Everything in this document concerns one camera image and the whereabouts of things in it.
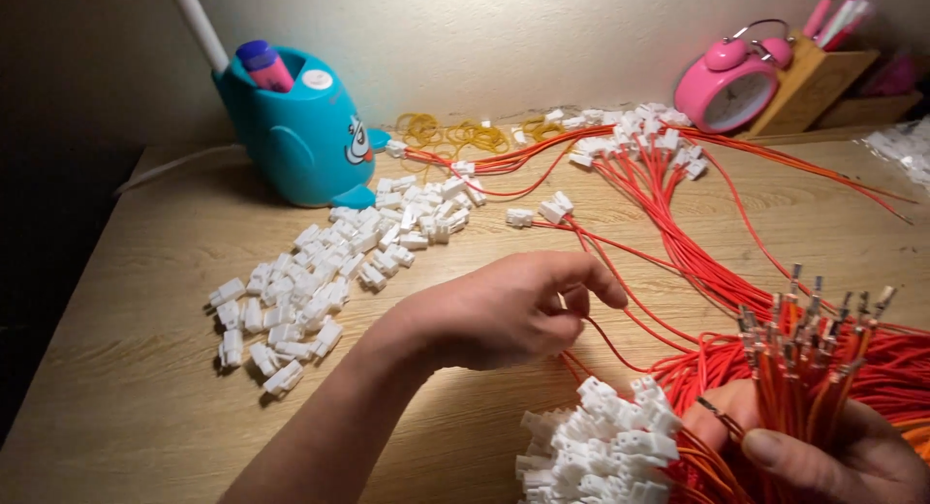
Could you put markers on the pink white pen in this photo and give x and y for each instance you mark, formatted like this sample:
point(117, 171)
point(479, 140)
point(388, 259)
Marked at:
point(844, 14)

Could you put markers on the wooden pen holder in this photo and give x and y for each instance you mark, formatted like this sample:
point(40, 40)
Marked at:
point(806, 90)

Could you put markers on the heap of yellow rubber bands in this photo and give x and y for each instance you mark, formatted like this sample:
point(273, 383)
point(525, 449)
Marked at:
point(450, 135)

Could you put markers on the person's right hand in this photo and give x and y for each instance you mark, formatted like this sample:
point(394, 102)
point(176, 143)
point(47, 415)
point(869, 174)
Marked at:
point(857, 460)

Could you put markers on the clear bag of connectors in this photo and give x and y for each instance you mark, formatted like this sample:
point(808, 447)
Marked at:
point(904, 152)

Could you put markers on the pile of white plastic connectors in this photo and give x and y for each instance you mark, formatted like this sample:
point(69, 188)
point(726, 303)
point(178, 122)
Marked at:
point(327, 279)

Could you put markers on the wooden tray box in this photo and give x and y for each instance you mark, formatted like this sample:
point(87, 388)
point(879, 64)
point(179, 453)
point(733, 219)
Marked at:
point(868, 112)

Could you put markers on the pink alarm clock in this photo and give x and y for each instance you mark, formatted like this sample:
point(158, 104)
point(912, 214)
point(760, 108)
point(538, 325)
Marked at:
point(723, 90)

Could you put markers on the pink object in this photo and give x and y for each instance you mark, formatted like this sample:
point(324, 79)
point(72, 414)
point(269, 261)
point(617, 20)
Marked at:
point(892, 75)

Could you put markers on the person's left hand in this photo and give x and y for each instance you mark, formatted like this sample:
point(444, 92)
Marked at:
point(487, 311)

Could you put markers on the white lamp neck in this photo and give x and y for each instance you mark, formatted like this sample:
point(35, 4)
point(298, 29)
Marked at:
point(200, 25)

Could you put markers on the pink purple marker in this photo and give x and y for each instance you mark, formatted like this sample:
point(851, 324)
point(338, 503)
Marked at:
point(265, 67)

